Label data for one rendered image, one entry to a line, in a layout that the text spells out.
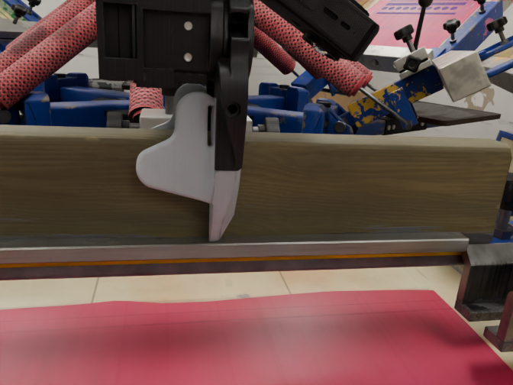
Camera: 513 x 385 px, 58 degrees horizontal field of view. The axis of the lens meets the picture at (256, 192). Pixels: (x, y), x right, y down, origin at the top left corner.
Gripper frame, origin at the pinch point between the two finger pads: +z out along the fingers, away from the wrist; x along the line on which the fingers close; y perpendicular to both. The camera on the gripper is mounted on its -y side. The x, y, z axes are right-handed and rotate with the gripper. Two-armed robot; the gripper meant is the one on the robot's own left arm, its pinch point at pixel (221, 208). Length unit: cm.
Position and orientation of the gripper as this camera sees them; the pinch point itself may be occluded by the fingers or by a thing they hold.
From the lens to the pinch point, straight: 31.5
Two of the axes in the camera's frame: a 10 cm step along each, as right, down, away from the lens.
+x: 1.9, 3.2, -9.3
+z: -0.6, 9.5, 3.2
